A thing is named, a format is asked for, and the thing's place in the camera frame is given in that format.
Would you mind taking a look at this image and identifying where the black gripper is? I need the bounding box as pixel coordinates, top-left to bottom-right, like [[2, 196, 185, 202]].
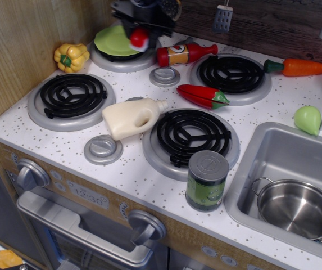
[[111, 1, 176, 49]]

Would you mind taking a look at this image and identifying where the red and white toy sushi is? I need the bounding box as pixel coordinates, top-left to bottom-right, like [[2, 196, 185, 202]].
[[129, 27, 149, 52]]

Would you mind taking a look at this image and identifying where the green plate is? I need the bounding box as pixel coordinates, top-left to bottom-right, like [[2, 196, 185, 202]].
[[94, 25, 140, 57]]

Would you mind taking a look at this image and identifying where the hanging slotted spoon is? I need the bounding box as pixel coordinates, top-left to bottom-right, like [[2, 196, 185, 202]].
[[161, 0, 182, 21]]

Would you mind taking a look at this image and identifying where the red toy ketchup bottle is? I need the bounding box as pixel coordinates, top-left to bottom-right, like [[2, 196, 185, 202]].
[[156, 44, 218, 67]]

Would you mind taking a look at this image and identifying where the rear grey stovetop knob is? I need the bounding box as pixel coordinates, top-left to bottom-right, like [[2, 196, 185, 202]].
[[176, 37, 198, 46]]

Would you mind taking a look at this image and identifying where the grey stovetop knob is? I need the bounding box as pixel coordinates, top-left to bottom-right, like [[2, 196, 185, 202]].
[[176, 37, 198, 46], [84, 135, 123, 165], [149, 66, 180, 87]]

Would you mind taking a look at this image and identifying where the back left stove burner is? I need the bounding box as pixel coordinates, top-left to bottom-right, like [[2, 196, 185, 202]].
[[90, 41, 157, 73]]

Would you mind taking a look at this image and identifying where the stove burner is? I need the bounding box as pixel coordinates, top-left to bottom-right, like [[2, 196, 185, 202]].
[[142, 109, 241, 182], [189, 54, 272, 106], [28, 74, 116, 132], [90, 41, 157, 73]]

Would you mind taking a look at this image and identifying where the back grey stovetop knob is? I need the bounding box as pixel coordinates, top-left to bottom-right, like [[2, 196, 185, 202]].
[[149, 66, 180, 87]]

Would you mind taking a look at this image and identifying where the hanging grey spatula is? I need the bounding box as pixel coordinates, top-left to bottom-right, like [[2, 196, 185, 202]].
[[212, 1, 233, 33]]

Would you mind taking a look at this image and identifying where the yellow toy bell pepper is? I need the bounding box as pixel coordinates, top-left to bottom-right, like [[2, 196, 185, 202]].
[[53, 43, 90, 73]]

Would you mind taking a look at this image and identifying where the red toy chili pepper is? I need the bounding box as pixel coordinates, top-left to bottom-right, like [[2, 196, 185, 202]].
[[176, 84, 230, 110]]

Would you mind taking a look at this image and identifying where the cream toy detergent bottle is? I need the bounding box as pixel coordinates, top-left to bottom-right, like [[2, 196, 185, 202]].
[[102, 98, 169, 141]]

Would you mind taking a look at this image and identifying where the back right stove burner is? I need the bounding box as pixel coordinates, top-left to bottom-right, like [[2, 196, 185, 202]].
[[189, 54, 272, 106]]

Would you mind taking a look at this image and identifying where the front left stove burner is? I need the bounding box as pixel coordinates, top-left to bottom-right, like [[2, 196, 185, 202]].
[[28, 74, 116, 132]]

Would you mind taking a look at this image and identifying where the front right stove burner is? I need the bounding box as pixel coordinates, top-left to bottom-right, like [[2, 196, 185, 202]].
[[142, 109, 241, 182]]

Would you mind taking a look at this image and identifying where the front grey stovetop knob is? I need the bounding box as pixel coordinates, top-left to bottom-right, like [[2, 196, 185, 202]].
[[84, 135, 123, 165]]

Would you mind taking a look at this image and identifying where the orange toy carrot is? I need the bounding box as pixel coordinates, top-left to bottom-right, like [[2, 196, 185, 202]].
[[264, 58, 322, 77]]

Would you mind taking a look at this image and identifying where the green toy can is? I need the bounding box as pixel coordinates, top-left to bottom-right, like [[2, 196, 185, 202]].
[[185, 150, 229, 212]]

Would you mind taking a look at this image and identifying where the silver sink basin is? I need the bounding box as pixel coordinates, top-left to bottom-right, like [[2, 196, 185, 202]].
[[225, 122, 322, 258]]

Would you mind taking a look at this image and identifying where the light green toy pear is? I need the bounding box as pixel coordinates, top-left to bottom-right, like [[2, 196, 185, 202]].
[[294, 106, 321, 136]]

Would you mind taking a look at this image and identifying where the left oven dial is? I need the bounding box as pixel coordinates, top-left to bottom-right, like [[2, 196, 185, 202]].
[[16, 158, 51, 191]]

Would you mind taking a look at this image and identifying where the oven dial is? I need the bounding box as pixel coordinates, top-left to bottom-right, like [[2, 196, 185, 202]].
[[16, 158, 51, 191], [128, 209, 167, 246]]

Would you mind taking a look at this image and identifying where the right oven dial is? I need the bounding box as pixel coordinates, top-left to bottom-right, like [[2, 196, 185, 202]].
[[128, 209, 167, 246]]

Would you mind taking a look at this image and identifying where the steel pot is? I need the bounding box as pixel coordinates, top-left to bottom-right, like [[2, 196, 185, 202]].
[[251, 177, 322, 243]]

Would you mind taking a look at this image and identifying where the yellow toy on floor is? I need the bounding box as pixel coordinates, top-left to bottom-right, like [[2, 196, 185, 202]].
[[0, 250, 24, 269]]

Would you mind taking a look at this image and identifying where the grey oven door handle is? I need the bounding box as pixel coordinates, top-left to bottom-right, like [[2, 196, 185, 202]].
[[17, 192, 153, 269]]

